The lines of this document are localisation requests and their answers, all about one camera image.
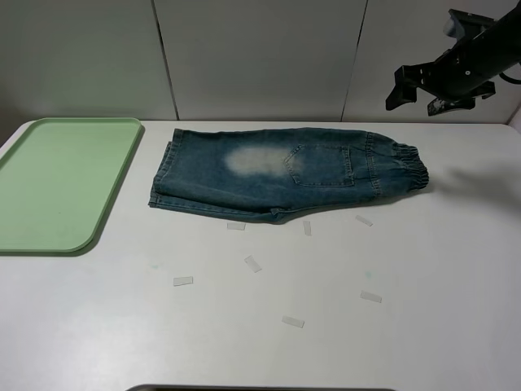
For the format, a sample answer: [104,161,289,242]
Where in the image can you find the blue children's denim shorts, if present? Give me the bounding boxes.
[149,128,429,224]

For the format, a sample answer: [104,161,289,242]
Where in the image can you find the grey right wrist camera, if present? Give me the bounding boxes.
[443,9,496,41]

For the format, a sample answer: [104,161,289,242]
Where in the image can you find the light green plastic tray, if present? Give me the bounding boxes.
[1,118,142,254]

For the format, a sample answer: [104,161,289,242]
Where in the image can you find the clear tape strip centre right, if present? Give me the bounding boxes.
[303,221,312,236]

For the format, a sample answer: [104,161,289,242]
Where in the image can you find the clear tape strip front right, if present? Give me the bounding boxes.
[360,291,383,304]

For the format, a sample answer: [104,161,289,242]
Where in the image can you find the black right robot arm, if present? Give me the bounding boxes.
[385,5,520,116]

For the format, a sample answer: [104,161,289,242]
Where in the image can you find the clear tape strip left front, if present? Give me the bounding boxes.
[173,276,194,287]

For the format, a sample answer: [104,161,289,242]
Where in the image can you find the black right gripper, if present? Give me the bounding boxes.
[385,40,497,116]

